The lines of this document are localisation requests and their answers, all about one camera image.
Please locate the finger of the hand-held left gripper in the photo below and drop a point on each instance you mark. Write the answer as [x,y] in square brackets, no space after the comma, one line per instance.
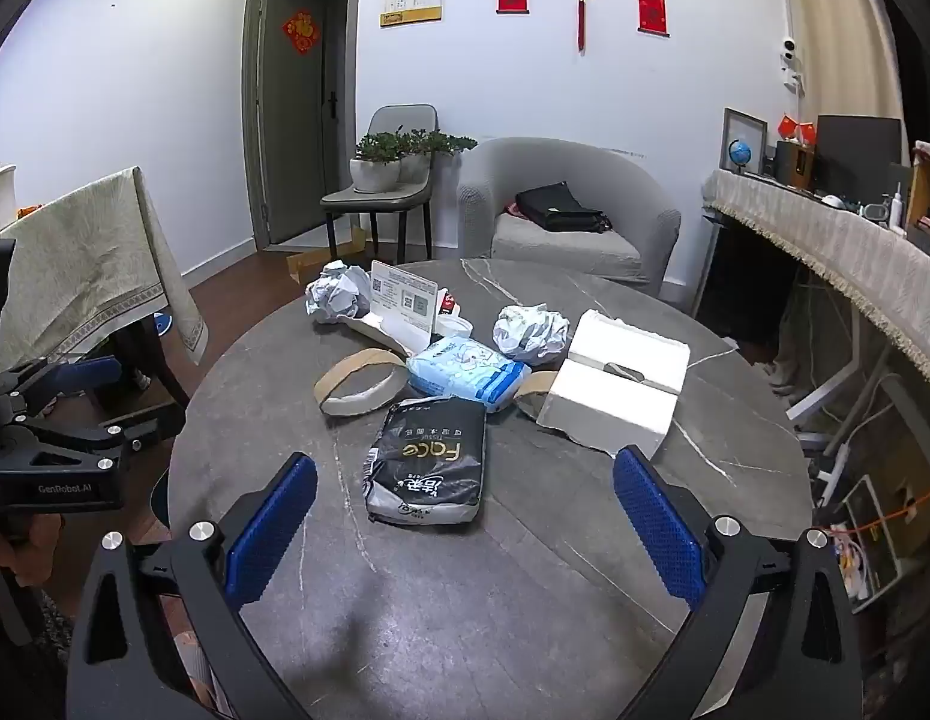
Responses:
[67,439]
[90,375]

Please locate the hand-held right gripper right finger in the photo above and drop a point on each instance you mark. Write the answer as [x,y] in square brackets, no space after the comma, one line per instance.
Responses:
[660,532]

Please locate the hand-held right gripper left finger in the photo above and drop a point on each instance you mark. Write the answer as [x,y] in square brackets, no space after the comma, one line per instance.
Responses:
[270,532]

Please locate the black tissue packet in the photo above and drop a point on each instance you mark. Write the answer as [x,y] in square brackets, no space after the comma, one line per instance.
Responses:
[427,465]

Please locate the white paper ball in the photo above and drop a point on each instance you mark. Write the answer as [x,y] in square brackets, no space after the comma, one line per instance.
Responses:
[334,292]
[531,334]

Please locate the white printed cardboard box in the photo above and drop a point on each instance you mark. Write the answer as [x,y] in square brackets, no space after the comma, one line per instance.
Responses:
[401,296]

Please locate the red and white packet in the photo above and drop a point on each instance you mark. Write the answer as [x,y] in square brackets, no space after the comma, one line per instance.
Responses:
[450,305]

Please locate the person's left hand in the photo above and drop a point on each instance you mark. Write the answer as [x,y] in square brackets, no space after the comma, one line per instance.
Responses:
[30,555]

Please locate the beige tablecloth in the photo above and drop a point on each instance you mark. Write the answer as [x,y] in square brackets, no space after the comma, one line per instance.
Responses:
[75,255]

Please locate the person's dark clothing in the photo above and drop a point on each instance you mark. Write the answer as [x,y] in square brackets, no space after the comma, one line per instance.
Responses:
[15,652]

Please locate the brown cardboard strip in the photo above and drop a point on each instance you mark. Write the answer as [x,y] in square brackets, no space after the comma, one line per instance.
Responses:
[532,386]

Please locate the white teapot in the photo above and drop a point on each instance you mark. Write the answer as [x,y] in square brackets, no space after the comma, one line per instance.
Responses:
[0,195]

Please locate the blue tissue packet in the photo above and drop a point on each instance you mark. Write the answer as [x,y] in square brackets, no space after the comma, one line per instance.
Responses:
[469,375]

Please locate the flat cardboard box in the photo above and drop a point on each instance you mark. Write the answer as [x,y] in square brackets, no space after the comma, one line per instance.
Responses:
[315,259]

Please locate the small white cup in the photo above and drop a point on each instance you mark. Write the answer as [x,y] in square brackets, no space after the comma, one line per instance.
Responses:
[454,326]

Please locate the grey armchair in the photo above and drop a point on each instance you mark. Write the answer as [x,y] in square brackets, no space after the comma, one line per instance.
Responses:
[577,255]

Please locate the grey door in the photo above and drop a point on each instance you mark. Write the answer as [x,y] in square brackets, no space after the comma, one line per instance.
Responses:
[300,127]

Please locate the beige fringed cloth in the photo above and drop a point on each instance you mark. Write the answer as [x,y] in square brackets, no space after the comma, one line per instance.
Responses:
[825,240]

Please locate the black bag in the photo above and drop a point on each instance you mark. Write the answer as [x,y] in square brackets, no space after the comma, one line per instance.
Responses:
[559,208]

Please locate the grey dining chair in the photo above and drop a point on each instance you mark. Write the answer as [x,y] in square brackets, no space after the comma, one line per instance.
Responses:
[394,199]

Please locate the small blue globe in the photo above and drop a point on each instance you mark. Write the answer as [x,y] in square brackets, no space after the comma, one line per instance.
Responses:
[739,151]

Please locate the brown speaker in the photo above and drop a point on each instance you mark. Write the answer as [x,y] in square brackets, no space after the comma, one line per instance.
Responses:
[791,161]

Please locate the white bottle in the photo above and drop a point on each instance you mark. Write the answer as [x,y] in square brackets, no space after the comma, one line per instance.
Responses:
[896,210]

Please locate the red diamond door decoration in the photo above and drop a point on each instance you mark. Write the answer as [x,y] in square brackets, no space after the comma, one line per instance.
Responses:
[300,32]

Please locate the small red flags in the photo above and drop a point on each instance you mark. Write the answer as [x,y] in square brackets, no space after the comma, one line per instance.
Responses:
[796,127]

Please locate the dark monitor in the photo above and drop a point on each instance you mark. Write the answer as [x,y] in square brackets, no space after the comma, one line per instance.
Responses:
[859,154]

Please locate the grey picture frame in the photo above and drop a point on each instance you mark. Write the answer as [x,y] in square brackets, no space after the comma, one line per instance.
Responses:
[757,135]

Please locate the white security camera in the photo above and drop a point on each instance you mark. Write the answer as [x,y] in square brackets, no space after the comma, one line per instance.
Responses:
[789,52]

